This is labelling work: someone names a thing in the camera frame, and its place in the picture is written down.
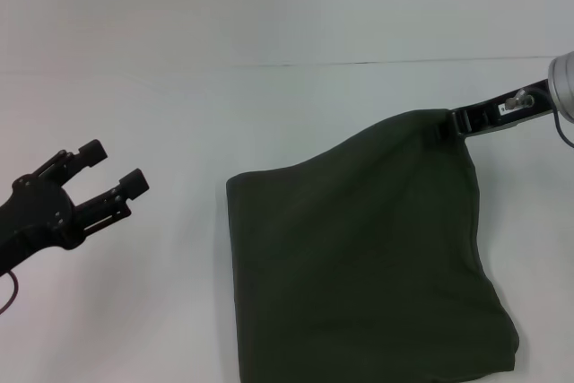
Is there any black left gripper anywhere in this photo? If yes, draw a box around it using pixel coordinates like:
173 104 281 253
0 138 150 277

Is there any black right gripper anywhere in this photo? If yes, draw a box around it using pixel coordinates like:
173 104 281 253
433 77 555 144

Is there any thin black cable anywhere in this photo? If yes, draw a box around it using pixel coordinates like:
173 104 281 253
535 86 574 149

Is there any dark green FREE t-shirt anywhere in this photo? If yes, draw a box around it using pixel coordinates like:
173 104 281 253
225 108 522 383

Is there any reddish thin cable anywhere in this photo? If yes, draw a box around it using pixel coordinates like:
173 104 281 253
0 270 20 316

